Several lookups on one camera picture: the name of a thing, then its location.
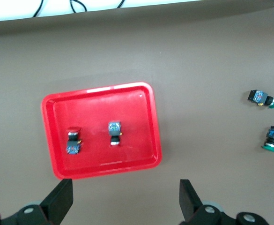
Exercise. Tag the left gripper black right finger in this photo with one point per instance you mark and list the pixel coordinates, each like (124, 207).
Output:
(189, 201)

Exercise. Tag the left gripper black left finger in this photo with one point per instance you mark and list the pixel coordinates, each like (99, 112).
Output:
(59, 201)

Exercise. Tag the red plastic tray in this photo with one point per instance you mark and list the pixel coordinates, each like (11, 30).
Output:
(132, 110)

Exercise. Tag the red push button switch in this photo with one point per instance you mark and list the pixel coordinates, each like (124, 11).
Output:
(114, 127)
(73, 147)

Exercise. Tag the brown table mat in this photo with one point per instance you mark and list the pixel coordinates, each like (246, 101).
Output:
(197, 58)

